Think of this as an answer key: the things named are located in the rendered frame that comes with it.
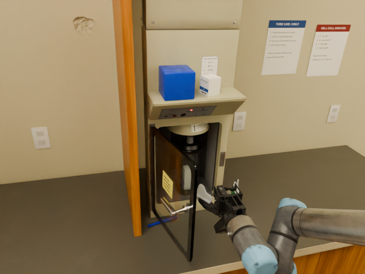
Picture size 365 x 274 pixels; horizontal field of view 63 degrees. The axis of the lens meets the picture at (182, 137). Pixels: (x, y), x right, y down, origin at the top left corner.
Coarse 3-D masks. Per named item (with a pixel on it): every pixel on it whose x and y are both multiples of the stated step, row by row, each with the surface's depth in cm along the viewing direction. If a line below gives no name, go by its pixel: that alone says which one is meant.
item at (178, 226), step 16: (160, 144) 103; (160, 160) 106; (176, 160) 94; (192, 160) 86; (160, 176) 109; (176, 176) 97; (192, 176) 87; (160, 192) 112; (176, 192) 99; (192, 192) 89; (160, 208) 116; (176, 208) 102; (192, 208) 91; (176, 224) 105; (192, 224) 94; (176, 240) 108; (192, 240) 97
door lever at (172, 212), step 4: (160, 200) 100; (164, 200) 98; (164, 204) 97; (168, 204) 96; (168, 208) 95; (172, 208) 95; (184, 208) 95; (172, 212) 93; (176, 212) 94; (180, 212) 94; (184, 212) 96
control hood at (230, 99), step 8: (224, 88) 109; (232, 88) 109; (152, 96) 98; (160, 96) 99; (200, 96) 100; (216, 96) 100; (224, 96) 101; (232, 96) 101; (240, 96) 101; (152, 104) 95; (160, 104) 94; (168, 104) 95; (176, 104) 96; (184, 104) 96; (192, 104) 98; (200, 104) 99; (208, 104) 100; (216, 104) 101; (224, 104) 102; (232, 104) 103; (240, 104) 104; (152, 112) 98; (160, 112) 99; (216, 112) 108; (224, 112) 109; (232, 112) 111
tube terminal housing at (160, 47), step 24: (144, 48) 100; (168, 48) 98; (192, 48) 100; (216, 48) 102; (144, 72) 105; (144, 96) 111; (144, 120) 118; (168, 120) 110; (192, 120) 112; (216, 120) 115; (216, 168) 129
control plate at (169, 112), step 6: (180, 108) 99; (186, 108) 100; (192, 108) 100; (198, 108) 101; (204, 108) 102; (210, 108) 103; (162, 114) 101; (168, 114) 102; (174, 114) 103; (180, 114) 104; (186, 114) 105; (192, 114) 106; (198, 114) 107; (210, 114) 109
